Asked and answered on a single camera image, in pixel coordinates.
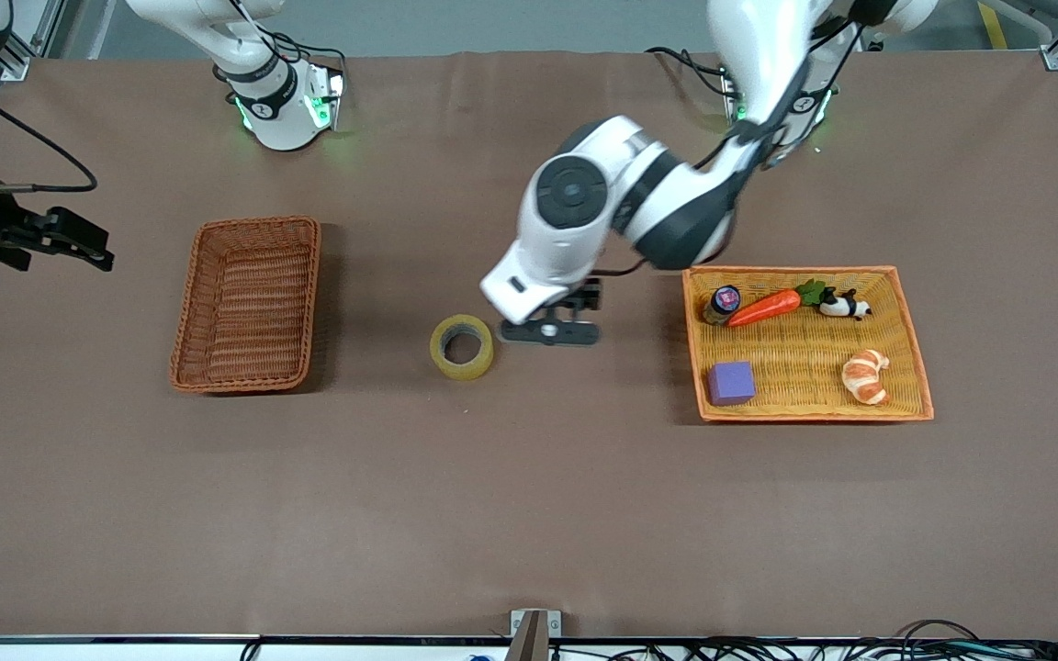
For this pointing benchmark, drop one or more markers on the orange wicker tray basket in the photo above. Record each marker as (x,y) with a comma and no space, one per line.
(804,367)

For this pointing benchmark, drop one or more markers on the black white panda toy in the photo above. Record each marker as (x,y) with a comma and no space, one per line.
(843,305)

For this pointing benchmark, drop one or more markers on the orange toy carrot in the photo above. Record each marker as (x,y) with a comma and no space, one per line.
(763,308)

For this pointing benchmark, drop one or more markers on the metal table edge bracket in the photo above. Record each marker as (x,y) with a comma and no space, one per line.
(534,633)

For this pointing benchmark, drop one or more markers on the toy croissant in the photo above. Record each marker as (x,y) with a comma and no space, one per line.
(864,376)

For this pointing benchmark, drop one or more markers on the left arm base connector plate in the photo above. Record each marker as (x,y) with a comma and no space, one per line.
(731,96)

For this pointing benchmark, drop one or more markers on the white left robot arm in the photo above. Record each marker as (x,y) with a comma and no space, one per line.
(676,202)

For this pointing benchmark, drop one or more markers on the purple foam cube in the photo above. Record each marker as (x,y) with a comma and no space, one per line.
(731,383)

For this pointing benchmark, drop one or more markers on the clear yellowish tape roll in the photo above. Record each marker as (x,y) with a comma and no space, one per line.
(442,358)

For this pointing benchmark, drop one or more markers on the small bottle purple cap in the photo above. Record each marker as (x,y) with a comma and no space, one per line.
(724,301)

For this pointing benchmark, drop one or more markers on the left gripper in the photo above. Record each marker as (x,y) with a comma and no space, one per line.
(590,296)

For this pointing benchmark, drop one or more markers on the brown wicker basket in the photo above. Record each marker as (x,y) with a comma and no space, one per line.
(249,308)

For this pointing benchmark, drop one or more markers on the white table edge rail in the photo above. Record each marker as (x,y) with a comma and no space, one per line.
(125,648)

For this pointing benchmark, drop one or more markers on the right arm base connector plate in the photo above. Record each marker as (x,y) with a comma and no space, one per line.
(329,99)

